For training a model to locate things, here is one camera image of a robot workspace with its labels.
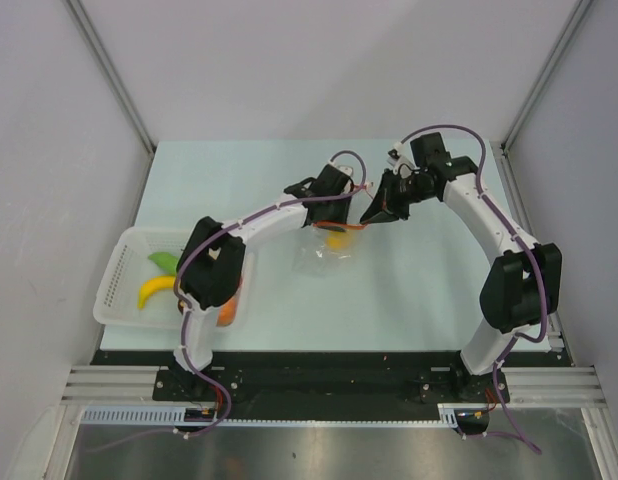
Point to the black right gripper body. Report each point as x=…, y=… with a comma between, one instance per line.
x=415, y=189

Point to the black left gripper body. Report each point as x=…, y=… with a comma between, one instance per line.
x=337, y=210

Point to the clear zip top bag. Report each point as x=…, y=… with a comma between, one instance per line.
x=313, y=258

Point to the fake peach fruit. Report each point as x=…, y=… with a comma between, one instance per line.
x=228, y=312

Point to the fake green cucumber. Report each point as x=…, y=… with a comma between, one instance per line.
x=165, y=261

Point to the fake yellow banana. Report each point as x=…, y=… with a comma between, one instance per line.
x=153, y=286

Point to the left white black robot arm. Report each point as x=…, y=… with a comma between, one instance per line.
x=210, y=269

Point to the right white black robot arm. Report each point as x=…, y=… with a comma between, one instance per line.
x=522, y=288

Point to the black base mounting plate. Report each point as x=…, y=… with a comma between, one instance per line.
x=329, y=386

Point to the white perforated plastic basket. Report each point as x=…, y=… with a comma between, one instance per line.
x=129, y=267

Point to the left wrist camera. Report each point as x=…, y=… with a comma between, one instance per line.
x=345, y=169

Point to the aluminium frame rail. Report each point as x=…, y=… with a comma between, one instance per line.
x=110, y=385

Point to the white slotted cable duct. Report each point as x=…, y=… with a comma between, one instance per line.
x=142, y=415

